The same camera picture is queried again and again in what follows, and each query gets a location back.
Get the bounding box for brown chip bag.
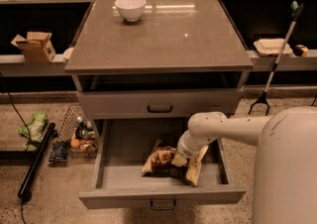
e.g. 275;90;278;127
141;139;208;186

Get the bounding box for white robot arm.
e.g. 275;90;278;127
177;106;317;224

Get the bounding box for closed grey drawer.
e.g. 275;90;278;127
77;89;242;120

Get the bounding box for grey drawer cabinet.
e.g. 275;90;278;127
64;0;255;137

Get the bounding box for open grey drawer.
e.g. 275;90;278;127
79;118;246;210

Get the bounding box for blue snack bag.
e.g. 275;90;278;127
49;142;68;164

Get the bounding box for green snack bag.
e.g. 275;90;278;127
18;111;48;152

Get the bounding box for white ceramic bowl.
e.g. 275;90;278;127
115;0;147;22

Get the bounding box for white takeout container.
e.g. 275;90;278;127
254;39;284;56

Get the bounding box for cardboard box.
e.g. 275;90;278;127
11;32;55;63

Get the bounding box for black tube left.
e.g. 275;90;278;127
18;123;55;201

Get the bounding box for black yellow tape roll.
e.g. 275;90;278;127
293;45;308;56

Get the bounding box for reacher grabber tool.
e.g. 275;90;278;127
248;0;303;115

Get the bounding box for wire basket with groceries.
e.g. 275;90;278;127
57;104;98;159

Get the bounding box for black cable left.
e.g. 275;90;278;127
0;72;33;147

